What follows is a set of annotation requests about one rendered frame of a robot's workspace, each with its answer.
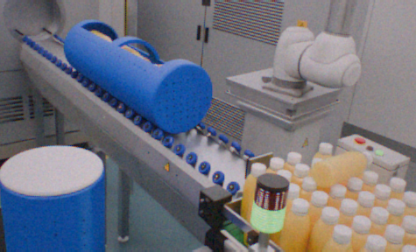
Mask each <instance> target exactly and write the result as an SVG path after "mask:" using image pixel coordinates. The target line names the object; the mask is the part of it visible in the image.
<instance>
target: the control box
mask: <svg viewBox="0 0 416 252"><path fill-rule="evenodd" d="M355 137H361V136H358V135H357V134H355V135H353V136H348V137H344V138H342V139H339V140H337V147H336V150H335V156H336V155H338V154H343V153H344V152H346V151H360V152H361V153H362V152H365V151H367V152H369V153H370V154H371V156H372V162H371V164H368V165H367V168H365V170H366V171H372V172H375V173H376V174H377V185H386V186H388V185H389V184H390V183H391V178H400V179H403V180H404V178H405V172H406V169H407V167H408V163H409V160H410V158H409V157H405V156H404V155H402V154H398V153H397V152H396V151H394V150H390V149H388V148H385V147H384V146H382V145H380V144H377V143H374V142H372V141H370V140H368V139H366V138H364V137H363V138H364V140H365V141H366V142H365V143H362V144H359V143H357V141H355V140H354V138H355ZM368 145H371V146H372V147H373V148H374V150H367V149H366V148H367V146H368ZM373 145H374V146H373ZM375 146H377V147H375ZM381 150H383V152H384V154H383V155H379V154H377V153H376V151H381ZM390 153H391V154H390Z"/></svg>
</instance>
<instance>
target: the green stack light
mask: <svg viewBox="0 0 416 252"><path fill-rule="evenodd" d="M285 212H286V207H285V208H284V209H282V210H280V211H267V210H264V209H263V208H261V207H258V206H257V204H255V202H254V201H253V208H252V213H251V218H250V223H251V224H252V226H253V227H254V228H256V229H257V230H258V231H262V232H265V233H275V232H277V231H280V229H281V228H282V227H283V225H284V216H285Z"/></svg>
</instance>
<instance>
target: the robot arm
mask: <svg viewBox="0 0 416 252"><path fill-rule="evenodd" d="M358 1H359V0H331V4H330V8H329V11H328V20H327V23H326V26H325V29H324V32H322V33H320V34H319V35H318V36H317V37H316V40H314V34H313V33H312V32H311V31H310V30H308V29H307V28H306V27H287V29H286V30H285V31H284V32H283V33H282V34H281V35H280V38H279V41H278V43H277V47H276V51H275V54H274V60H273V75H272V76H270V75H263V77H262V81H264V82H266V83H267V84H263V85H262V89H265V90H270V91H274V92H277V93H280V94H285V95H290V96H291V97H295V98H300V97H301V96H302V95H303V94H306V93H307V92H308V91H310V90H314V86H311V85H309V84H307V81H310V82H312V83H313V84H317V85H318V86H321V87H323V88H349V87H351V86H352V85H354V84H355V83H356V82H357V80H358V78H359V77H360V74H361V62H360V60H359V59H358V57H357V56H356V51H355V43H354V40H353V38H352V37H350V34H351V29H352V26H353V24H354V20H355V14H356V10H357V6H358Z"/></svg>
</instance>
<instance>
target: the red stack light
mask: <svg viewBox="0 0 416 252"><path fill-rule="evenodd" d="M289 189H290V187H289V188H288V189H287V190H286V191H283V192H269V191H265V190H264V189H263V188H261V187H260V186H259V185H257V184H256V188H255V193H254V198H253V201H254V202H255V204H257V206H258V207H261V208H263V209H264V210H267V211H280V210H282V209H284V208H285V207H286V202H287V197H288V193H289Z"/></svg>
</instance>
